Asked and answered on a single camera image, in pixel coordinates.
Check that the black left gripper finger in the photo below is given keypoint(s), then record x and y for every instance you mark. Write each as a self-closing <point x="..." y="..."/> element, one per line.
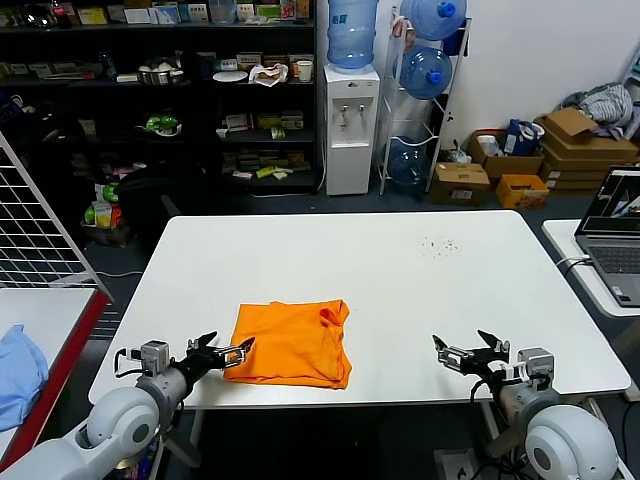
<point x="235" y="355"/>
<point x="202" y="342"/>

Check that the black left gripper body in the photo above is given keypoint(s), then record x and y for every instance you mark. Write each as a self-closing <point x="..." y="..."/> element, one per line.
<point x="200" y="364"/>

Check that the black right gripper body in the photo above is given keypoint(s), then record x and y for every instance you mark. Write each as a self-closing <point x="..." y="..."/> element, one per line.
<point x="490" y="367"/>

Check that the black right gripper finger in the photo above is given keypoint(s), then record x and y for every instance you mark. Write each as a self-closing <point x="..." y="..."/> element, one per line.
<point x="452" y="359"/>
<point x="497" y="347"/>

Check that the orange t-shirt white print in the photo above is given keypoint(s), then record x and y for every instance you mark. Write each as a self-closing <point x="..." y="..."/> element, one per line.
<point x="285" y="345"/>

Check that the grey striped clothes pile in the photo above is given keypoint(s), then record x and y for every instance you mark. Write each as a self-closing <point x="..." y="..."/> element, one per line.
<point x="605" y="102"/>

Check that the white floor outlet box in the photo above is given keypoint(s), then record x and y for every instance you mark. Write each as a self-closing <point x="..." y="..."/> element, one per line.
<point x="455" y="467"/>

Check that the large white table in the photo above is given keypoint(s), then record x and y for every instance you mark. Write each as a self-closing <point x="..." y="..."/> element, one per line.
<point x="400" y="260"/>

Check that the small dark crumbs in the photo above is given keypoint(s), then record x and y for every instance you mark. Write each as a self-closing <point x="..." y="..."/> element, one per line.
<point x="440" y="246"/>

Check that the small white side table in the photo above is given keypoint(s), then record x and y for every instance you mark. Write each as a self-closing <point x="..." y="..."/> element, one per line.
<point x="560" y="240"/>

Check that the grey open laptop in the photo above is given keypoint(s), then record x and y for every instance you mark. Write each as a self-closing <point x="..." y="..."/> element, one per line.
<point x="610" y="260"/>

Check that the orange cardboard box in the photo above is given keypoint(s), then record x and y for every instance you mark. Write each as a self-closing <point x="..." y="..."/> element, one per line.
<point x="522" y="197"/>

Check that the black office chair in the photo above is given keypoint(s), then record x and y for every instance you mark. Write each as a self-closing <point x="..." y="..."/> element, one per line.
<point x="150" y="195"/>

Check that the basket of snack packs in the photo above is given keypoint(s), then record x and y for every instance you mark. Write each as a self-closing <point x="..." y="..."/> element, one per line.
<point x="105" y="215"/>

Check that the red edged white table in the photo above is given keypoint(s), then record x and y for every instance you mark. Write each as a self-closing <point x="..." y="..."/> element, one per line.
<point x="40" y="315"/>

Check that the closed brown cardboard box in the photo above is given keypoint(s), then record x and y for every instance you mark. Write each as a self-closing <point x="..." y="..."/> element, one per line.
<point x="460" y="185"/>

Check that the light blue cloth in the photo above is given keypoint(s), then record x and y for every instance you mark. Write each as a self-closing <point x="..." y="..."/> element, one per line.
<point x="20" y="375"/>

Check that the open cardboard box with items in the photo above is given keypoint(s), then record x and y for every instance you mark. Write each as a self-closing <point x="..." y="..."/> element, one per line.
<point x="515" y="165"/>

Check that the stack of flat cardboard boxes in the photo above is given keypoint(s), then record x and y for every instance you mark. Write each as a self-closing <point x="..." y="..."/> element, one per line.
<point x="575" y="175"/>

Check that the blue water jug dark cap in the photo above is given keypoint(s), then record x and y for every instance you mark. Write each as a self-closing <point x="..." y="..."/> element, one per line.
<point x="407" y="167"/>

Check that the blue paper bag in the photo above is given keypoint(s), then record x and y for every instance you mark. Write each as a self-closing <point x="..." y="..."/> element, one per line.
<point x="517" y="137"/>

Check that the black shelf unit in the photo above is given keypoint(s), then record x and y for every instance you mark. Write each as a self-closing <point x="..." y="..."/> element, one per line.
<point x="270" y="139"/>

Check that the white water dispenser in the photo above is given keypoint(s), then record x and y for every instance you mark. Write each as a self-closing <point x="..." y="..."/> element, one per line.
<point x="350" y="165"/>

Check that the green fruits on plate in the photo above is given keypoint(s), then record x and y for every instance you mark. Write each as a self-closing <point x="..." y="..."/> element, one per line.
<point x="162" y="124"/>

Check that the stacked cardboard boxes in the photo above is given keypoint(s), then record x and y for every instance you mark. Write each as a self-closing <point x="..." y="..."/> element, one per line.
<point x="595" y="142"/>

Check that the white plate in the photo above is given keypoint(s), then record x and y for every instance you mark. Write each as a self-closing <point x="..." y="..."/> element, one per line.
<point x="230" y="76"/>

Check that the metal bowl with eggs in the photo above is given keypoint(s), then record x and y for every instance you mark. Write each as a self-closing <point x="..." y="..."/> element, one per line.
<point x="157" y="77"/>

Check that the white plastic bag with food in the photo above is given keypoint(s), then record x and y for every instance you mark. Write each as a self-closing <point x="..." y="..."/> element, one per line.
<point x="267" y="75"/>

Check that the white paper cup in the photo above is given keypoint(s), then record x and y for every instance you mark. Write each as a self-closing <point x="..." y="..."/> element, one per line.
<point x="305" y="72"/>

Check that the clear plastic container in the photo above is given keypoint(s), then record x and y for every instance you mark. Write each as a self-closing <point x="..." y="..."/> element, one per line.
<point x="222" y="12"/>

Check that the blue water jug upright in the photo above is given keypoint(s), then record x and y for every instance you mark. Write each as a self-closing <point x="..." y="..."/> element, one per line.
<point x="352" y="40"/>

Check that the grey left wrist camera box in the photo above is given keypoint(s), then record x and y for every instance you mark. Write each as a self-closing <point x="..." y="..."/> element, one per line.
<point x="154" y="357"/>

